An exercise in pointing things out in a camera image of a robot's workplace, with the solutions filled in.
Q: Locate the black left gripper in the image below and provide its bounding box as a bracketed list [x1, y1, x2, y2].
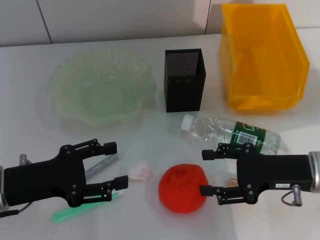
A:
[4, 138, 130, 209]

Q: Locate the clear water bottle green label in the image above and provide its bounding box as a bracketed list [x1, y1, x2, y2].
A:
[180, 113, 282, 156]

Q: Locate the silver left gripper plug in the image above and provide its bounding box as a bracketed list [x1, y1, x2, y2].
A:
[19, 153, 32, 166]

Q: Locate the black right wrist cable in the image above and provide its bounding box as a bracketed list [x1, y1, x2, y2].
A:
[281, 191, 296, 207]

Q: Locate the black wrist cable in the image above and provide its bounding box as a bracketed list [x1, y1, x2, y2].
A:
[0, 203, 33, 217]
[281, 191, 296, 207]

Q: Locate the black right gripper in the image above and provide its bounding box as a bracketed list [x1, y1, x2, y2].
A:
[199, 142, 314, 206]

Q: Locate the grey glitter marker pen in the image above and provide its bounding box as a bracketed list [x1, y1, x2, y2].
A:
[84, 153, 118, 180]

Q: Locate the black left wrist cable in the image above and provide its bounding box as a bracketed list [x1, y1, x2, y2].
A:
[0, 203, 33, 217]

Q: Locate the yellow plastic bin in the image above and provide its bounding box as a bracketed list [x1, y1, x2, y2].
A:
[219, 2, 311, 111]

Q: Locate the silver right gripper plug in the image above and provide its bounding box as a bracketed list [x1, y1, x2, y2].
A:
[292, 184, 304, 207]

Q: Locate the pale green glass fruit plate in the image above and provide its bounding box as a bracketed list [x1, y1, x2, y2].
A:
[47, 48, 157, 126]

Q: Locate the tan eraser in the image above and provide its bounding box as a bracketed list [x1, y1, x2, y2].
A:
[227, 176, 240, 188]

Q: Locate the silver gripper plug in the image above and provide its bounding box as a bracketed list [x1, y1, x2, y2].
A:
[292, 184, 304, 207]
[19, 153, 32, 166]

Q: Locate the white paper ball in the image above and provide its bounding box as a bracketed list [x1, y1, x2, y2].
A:
[127, 159, 154, 182]

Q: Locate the black mesh pen holder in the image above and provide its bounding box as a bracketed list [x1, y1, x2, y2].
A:
[163, 48, 207, 113]

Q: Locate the green pen white clip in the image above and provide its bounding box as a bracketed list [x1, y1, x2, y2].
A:
[51, 189, 126, 225]

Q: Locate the red-orange fruit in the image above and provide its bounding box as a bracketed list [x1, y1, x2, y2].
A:
[158, 163, 208, 213]

